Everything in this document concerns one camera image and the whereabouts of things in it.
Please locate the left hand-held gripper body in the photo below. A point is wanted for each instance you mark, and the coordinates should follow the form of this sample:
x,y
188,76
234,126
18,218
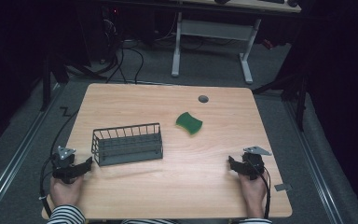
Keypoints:
x,y
64,159

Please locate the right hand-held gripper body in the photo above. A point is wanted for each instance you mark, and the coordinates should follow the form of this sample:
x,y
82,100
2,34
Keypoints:
x,y
254,161

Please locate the green sponge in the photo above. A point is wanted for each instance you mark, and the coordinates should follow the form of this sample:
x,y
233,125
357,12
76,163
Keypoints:
x,y
189,123

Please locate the person's left hand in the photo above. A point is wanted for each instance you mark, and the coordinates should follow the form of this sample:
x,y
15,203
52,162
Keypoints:
x,y
64,193

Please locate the person's right hand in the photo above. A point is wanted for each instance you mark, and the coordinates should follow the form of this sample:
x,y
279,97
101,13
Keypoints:
x,y
253,194

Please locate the grey tape patch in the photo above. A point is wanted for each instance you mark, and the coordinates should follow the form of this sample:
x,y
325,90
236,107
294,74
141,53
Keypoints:
x,y
283,187

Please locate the black metal stand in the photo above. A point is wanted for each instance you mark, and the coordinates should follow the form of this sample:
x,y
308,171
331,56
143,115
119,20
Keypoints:
x,y
48,81
300,96

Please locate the person's striped torso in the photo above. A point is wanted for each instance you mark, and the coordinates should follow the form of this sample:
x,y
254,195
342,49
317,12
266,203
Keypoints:
x,y
150,221

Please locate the white-legged wooden desk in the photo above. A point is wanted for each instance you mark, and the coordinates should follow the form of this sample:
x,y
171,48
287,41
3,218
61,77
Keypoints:
x,y
214,31

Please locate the dark computer tower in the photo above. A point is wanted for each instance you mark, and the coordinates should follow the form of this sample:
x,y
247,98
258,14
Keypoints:
x,y
110,31

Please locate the metal floor rail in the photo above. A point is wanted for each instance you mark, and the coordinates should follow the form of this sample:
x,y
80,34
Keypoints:
x,y
315,168
9,165

